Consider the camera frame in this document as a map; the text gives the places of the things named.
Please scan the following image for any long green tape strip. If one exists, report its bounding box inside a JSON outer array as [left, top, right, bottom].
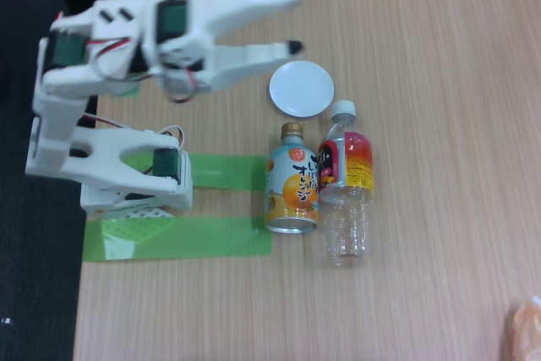
[[82, 216, 272, 264]]

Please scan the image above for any orange juice bottle can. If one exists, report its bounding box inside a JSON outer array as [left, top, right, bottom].
[[265, 122, 320, 235]]

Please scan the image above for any small white round plate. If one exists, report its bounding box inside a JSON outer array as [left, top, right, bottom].
[[268, 60, 335, 119]]

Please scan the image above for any short green tape strip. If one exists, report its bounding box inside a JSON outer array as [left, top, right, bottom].
[[120, 151, 271, 191]]

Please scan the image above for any orange plastic bag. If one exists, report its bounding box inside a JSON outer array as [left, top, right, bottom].
[[505, 295, 541, 361]]

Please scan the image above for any clear plastic bottle red label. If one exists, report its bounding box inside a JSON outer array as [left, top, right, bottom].
[[317, 99, 376, 270]]

